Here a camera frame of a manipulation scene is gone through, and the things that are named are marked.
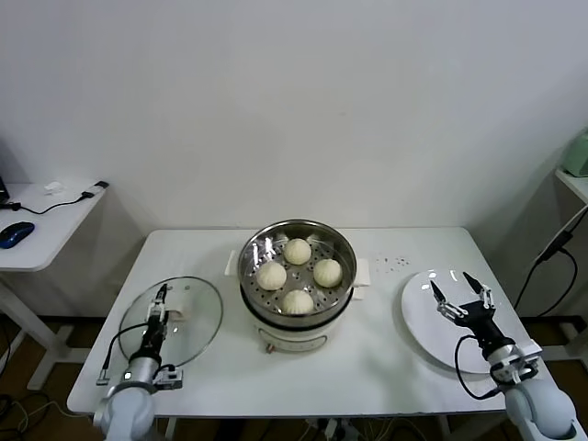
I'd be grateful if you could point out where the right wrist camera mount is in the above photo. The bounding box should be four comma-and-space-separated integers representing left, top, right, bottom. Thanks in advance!
489, 342, 544, 385

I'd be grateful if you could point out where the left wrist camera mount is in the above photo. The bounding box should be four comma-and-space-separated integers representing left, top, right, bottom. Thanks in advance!
153, 365, 185, 392

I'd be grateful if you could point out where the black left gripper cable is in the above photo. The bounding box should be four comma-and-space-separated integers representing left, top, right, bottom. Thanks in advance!
95, 321, 153, 387

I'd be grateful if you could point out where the stainless steel steamer basket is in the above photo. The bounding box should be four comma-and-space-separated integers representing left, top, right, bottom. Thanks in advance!
237, 220, 358, 322

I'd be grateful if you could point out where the white shelf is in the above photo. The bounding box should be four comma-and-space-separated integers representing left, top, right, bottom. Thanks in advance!
553, 168, 588, 206

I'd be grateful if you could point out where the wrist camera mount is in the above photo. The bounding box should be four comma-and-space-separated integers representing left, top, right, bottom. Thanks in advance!
153, 365, 185, 392
489, 342, 544, 385

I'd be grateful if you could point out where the black laptop computer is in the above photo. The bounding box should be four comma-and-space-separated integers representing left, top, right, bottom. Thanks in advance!
0, 137, 11, 206

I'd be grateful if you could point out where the black cable with adapter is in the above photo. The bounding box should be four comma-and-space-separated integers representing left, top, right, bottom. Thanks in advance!
0, 181, 110, 216

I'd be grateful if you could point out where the cream electric cooker base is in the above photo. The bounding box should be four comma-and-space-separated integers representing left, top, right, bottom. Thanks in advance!
223, 250, 371, 356

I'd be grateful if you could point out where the white steamed baozi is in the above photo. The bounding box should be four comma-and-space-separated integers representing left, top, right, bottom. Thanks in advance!
311, 258, 344, 288
280, 288, 315, 316
255, 261, 288, 291
282, 237, 313, 266

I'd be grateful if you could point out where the white power strip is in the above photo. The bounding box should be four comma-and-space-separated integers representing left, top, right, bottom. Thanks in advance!
321, 418, 364, 441

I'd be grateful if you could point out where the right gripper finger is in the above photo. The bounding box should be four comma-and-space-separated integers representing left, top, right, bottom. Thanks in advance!
462, 271, 496, 310
429, 279, 469, 322

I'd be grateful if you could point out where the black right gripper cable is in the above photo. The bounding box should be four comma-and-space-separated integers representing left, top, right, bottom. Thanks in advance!
454, 334, 509, 401

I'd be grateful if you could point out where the white side desk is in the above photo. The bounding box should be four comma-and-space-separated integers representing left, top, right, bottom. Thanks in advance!
0, 183, 111, 391

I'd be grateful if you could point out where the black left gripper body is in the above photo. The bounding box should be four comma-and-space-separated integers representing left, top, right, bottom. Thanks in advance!
130, 318, 165, 363

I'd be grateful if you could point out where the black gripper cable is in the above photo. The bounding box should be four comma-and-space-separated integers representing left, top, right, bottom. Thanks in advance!
454, 334, 509, 401
95, 321, 153, 387

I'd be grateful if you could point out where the white round plate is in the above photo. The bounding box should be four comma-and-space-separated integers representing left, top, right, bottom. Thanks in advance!
401, 269, 520, 374

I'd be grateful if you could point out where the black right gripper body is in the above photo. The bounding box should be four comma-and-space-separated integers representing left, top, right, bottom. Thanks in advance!
460, 301, 516, 356

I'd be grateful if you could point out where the glass lid with cream handle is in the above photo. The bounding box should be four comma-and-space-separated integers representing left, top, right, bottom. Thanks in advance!
117, 276, 224, 372

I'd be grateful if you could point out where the mint green appliance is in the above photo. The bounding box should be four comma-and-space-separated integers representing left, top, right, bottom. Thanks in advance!
560, 128, 588, 178

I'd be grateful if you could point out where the blue computer mouse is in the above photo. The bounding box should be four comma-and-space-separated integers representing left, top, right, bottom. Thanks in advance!
0, 221, 36, 251

